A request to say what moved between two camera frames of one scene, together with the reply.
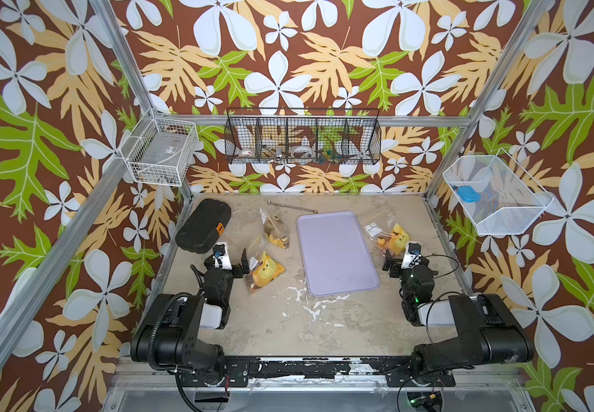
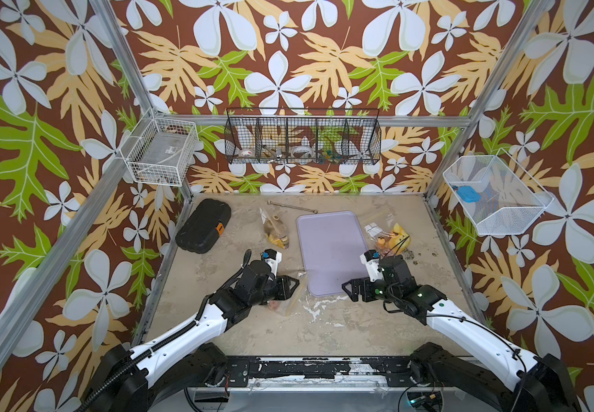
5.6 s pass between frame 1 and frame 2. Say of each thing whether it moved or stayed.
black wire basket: stayed
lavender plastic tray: stayed
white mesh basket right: stayed
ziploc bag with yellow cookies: moved
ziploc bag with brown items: stayed
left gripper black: moved
